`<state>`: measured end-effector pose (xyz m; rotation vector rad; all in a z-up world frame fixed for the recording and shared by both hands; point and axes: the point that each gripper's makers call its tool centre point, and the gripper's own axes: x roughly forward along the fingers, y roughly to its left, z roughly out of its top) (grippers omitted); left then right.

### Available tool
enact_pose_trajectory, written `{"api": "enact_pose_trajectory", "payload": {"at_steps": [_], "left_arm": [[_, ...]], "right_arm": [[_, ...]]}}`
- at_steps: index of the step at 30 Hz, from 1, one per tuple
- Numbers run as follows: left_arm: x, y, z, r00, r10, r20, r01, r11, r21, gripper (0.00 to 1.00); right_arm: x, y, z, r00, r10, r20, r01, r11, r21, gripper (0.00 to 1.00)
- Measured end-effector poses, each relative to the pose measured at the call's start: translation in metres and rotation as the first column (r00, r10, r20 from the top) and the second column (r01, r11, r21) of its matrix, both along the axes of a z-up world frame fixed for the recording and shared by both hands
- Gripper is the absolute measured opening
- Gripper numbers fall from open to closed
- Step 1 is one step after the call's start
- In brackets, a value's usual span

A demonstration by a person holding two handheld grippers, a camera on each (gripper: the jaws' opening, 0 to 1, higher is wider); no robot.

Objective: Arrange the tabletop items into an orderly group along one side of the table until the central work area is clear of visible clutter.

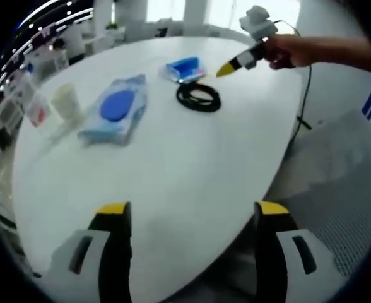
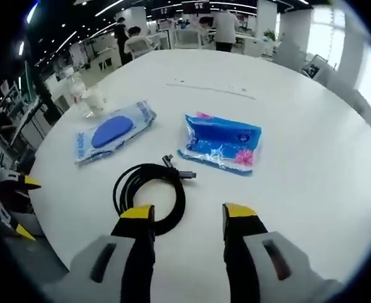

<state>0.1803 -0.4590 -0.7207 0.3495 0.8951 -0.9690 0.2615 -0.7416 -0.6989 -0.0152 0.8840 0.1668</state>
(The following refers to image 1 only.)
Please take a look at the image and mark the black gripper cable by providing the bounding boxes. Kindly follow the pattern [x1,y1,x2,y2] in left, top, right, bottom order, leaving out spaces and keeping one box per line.
[273,19,313,131]

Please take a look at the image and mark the white table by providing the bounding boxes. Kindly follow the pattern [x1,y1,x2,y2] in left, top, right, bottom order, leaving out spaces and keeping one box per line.
[11,35,306,300]

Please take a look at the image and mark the large blue wipes packet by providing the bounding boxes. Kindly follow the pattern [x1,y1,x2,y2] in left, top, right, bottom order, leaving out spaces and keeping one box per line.
[77,74,151,146]

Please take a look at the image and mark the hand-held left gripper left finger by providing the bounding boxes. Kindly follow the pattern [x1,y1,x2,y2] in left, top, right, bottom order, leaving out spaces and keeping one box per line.
[42,201,133,303]

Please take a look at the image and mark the large window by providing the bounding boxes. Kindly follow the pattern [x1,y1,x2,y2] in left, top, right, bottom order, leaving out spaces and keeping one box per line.
[146,0,186,23]
[206,0,302,28]

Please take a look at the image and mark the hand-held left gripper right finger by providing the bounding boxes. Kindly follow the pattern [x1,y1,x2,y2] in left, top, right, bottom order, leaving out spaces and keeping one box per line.
[254,200,340,303]

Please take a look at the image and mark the person's right hand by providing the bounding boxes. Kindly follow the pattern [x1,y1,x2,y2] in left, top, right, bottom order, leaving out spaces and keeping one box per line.
[261,33,303,71]

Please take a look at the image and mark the blue tissue pack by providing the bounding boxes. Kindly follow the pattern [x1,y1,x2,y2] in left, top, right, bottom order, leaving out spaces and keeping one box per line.
[158,56,209,85]

